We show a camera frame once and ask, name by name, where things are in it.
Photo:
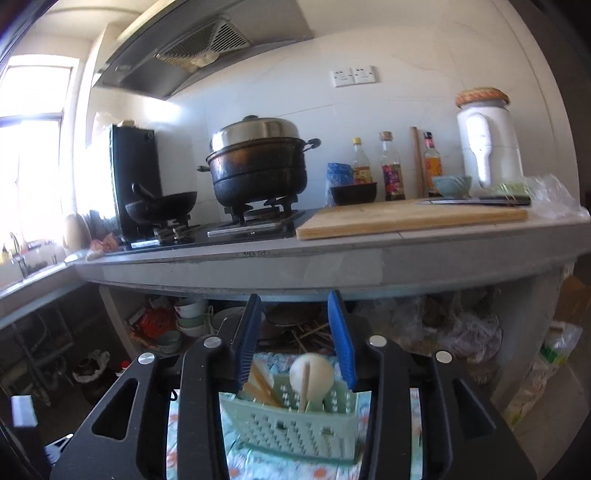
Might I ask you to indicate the dark sauce bottle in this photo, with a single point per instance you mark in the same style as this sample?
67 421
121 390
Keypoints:
392 169

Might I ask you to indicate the white plastic spoon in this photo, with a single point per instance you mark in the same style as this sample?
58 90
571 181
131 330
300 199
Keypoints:
321 378

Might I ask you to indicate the black trash bin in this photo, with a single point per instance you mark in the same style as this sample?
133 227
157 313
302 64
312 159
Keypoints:
94 376

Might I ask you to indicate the orange label sauce bottle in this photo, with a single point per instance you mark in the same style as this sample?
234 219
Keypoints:
433 164

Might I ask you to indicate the black bowl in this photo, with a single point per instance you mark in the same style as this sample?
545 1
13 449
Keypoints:
354 194

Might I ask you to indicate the gas stove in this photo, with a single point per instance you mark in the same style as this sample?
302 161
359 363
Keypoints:
277 219

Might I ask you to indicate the light green bowl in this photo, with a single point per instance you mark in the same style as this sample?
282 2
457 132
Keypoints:
453 186

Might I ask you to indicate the sauce bottle yellow cap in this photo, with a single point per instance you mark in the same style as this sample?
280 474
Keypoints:
361 163

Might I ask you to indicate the wooden cutting board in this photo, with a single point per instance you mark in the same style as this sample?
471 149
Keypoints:
399 216

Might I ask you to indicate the kitchen knife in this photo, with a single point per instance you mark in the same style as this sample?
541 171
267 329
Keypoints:
497 201

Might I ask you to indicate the wooden rolling pin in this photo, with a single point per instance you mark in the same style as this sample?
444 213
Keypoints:
418 157

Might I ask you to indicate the white wall socket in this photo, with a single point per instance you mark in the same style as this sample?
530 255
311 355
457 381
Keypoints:
353 76

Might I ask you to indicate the black steamer pot with lid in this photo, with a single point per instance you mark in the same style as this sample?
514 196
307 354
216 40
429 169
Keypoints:
257 159

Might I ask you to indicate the mint green utensil holder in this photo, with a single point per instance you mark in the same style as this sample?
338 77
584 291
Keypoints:
335 431

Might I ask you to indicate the range hood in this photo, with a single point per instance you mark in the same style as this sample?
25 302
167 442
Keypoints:
174 44

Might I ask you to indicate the white jar with woven lid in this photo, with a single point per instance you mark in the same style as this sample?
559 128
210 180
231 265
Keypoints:
489 141

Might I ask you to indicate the black wok pan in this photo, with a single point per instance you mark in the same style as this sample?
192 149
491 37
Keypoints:
151 210

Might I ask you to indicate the wooden chopstick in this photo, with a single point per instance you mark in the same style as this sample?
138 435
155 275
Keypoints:
262 380
305 381

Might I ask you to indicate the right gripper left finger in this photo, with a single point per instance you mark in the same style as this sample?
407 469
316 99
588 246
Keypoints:
217 364

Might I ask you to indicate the stack of bowls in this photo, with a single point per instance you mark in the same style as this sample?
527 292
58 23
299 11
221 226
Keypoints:
192 318

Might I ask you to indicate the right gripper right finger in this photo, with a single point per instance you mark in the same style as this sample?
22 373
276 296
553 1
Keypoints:
370 362

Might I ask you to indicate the floral quilted table cloth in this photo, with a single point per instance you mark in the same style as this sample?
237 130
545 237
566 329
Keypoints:
248 463

